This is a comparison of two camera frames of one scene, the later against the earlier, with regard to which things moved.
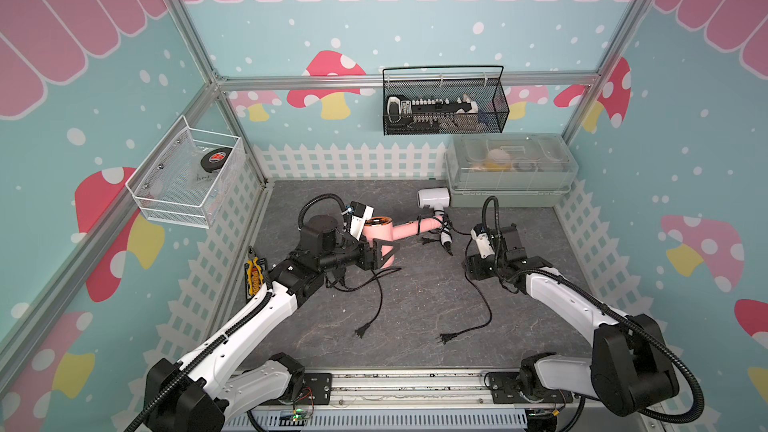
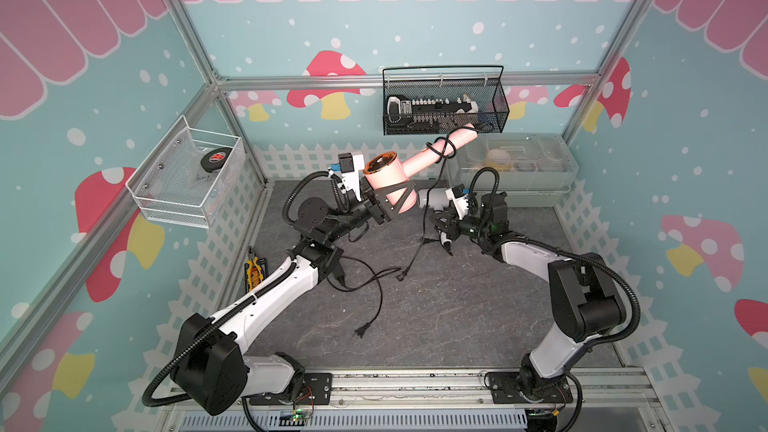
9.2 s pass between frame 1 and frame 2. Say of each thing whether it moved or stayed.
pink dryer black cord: moved
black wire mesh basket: stayed
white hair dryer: stayed
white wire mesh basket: stayed
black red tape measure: stayed
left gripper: moved
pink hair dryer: moved
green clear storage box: stayed
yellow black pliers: stayed
